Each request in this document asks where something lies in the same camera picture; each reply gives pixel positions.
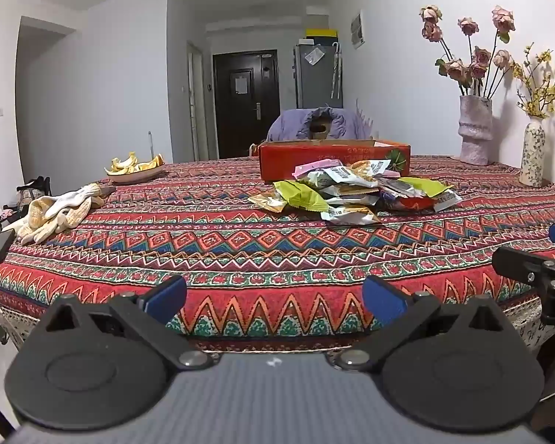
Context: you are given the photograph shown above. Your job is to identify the white floral vase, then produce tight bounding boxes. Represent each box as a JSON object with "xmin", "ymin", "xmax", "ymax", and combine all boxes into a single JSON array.
[{"xmin": 519, "ymin": 118, "xmax": 547, "ymax": 188}]

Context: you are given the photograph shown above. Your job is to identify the yellow flower branches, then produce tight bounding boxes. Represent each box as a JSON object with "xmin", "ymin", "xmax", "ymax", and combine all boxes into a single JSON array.
[{"xmin": 511, "ymin": 43, "xmax": 555, "ymax": 121}]

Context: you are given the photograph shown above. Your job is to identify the white electrical panel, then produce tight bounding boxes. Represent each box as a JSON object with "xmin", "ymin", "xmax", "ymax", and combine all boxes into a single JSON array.
[{"xmin": 351, "ymin": 9, "xmax": 366, "ymax": 49}]

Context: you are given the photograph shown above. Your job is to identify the white interior door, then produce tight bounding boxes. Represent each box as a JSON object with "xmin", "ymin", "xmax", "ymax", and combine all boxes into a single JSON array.
[{"xmin": 187, "ymin": 41, "xmax": 210, "ymax": 162}]

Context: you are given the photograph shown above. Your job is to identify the black entrance door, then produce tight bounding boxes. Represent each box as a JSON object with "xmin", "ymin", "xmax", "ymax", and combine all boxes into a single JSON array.
[{"xmin": 213, "ymin": 49, "xmax": 280, "ymax": 159}]

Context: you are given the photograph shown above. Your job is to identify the pile of orange peels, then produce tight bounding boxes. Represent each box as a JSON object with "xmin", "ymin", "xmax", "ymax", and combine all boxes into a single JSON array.
[{"xmin": 105, "ymin": 152, "xmax": 165, "ymax": 175}]

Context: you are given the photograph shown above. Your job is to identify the black bag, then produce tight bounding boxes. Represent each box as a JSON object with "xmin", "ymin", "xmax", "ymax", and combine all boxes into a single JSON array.
[{"xmin": 16, "ymin": 176, "xmax": 53, "ymax": 205}]

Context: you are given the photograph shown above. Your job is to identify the red cardboard box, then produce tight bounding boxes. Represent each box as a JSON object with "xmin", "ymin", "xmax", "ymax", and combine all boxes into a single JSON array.
[{"xmin": 258, "ymin": 139, "xmax": 412, "ymax": 185}]

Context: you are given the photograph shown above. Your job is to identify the purple puffer jacket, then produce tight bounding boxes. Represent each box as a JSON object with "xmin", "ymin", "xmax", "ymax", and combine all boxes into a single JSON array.
[{"xmin": 266, "ymin": 106, "xmax": 375, "ymax": 143}]

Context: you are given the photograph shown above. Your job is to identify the yellow box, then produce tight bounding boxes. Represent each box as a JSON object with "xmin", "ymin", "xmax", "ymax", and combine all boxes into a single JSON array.
[{"xmin": 305, "ymin": 28, "xmax": 339, "ymax": 44}]

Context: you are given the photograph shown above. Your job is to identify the white bowl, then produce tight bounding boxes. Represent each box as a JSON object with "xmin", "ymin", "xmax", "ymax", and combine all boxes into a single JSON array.
[{"xmin": 105, "ymin": 164, "xmax": 166, "ymax": 184}]

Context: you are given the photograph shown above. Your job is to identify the pink textured vase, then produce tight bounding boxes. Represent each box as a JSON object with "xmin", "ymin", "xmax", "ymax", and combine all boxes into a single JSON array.
[{"xmin": 458, "ymin": 95, "xmax": 494, "ymax": 166}]

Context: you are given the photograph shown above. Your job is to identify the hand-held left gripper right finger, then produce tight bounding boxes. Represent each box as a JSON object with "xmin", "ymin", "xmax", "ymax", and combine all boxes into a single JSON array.
[{"xmin": 334, "ymin": 275, "xmax": 514, "ymax": 373}]

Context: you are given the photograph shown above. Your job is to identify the clear folded umbrella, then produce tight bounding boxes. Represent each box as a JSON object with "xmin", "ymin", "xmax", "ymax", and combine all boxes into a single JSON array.
[{"xmin": 330, "ymin": 41, "xmax": 343, "ymax": 99}]

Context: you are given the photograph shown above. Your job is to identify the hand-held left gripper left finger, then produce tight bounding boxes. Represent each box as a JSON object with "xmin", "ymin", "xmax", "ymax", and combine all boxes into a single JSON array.
[{"xmin": 39, "ymin": 275, "xmax": 216, "ymax": 373}]

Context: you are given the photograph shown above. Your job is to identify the grey refrigerator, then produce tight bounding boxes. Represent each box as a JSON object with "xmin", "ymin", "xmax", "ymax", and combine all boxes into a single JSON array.
[{"xmin": 295, "ymin": 43, "xmax": 344, "ymax": 109}]

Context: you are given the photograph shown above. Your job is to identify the pile of assorted snack packets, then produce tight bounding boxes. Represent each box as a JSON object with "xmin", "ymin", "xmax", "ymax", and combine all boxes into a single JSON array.
[{"xmin": 248, "ymin": 158, "xmax": 464, "ymax": 226}]

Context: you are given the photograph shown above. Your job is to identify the dried pink roses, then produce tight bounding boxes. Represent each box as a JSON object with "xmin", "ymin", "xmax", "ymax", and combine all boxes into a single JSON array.
[{"xmin": 420, "ymin": 4, "xmax": 517, "ymax": 100}]

